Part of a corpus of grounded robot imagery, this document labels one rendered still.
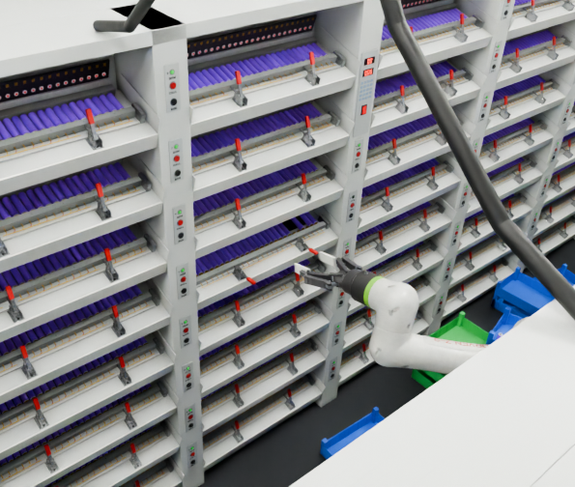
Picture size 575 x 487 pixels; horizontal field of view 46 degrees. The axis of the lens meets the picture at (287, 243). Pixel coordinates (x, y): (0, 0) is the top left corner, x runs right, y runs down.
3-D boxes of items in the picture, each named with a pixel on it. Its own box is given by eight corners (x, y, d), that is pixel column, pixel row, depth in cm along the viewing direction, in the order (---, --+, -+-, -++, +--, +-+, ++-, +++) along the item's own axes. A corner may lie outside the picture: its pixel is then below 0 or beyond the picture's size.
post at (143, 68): (204, 482, 262) (186, 23, 162) (183, 496, 257) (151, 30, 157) (175, 448, 274) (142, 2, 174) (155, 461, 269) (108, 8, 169)
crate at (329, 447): (373, 418, 292) (376, 406, 287) (408, 450, 279) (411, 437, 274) (319, 452, 276) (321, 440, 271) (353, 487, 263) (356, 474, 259)
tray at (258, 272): (335, 244, 248) (343, 227, 241) (195, 311, 214) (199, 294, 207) (301, 208, 256) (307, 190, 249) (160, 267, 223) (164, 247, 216)
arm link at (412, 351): (501, 339, 191) (511, 355, 180) (492, 377, 193) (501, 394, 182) (372, 316, 192) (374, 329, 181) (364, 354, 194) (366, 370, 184)
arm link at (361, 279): (386, 268, 191) (362, 280, 186) (387, 304, 196) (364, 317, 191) (370, 262, 195) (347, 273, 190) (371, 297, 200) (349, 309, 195)
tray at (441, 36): (487, 45, 252) (504, 13, 242) (372, 81, 218) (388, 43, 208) (448, 15, 260) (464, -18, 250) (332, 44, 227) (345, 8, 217)
